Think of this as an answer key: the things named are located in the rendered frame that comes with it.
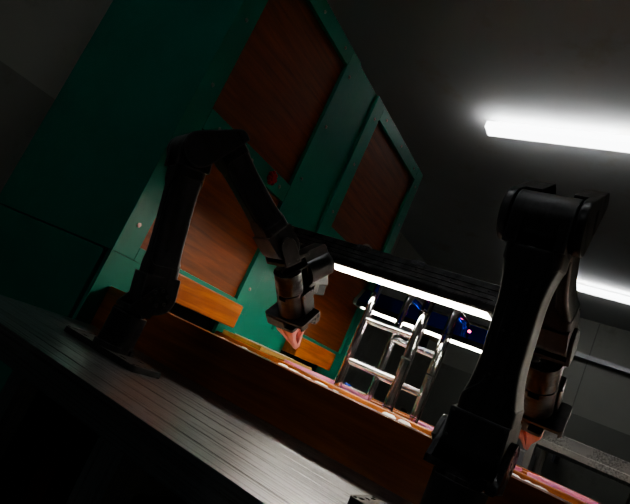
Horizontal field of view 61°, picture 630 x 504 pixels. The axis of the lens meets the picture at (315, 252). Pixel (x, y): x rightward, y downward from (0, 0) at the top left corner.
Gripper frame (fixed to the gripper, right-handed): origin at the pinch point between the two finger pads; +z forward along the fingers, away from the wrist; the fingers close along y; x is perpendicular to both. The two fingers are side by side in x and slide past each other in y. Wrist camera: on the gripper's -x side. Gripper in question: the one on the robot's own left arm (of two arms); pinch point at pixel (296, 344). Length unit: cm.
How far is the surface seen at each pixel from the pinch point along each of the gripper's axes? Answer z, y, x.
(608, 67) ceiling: -2, -7, -275
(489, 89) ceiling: 21, 66, -294
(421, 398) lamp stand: 40, -14, -35
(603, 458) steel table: 245, -59, -232
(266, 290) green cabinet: 22, 42, -35
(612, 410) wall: 493, -50, -549
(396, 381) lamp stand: 20.7, -14.0, -20.4
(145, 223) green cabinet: -21.2, 41.1, 2.8
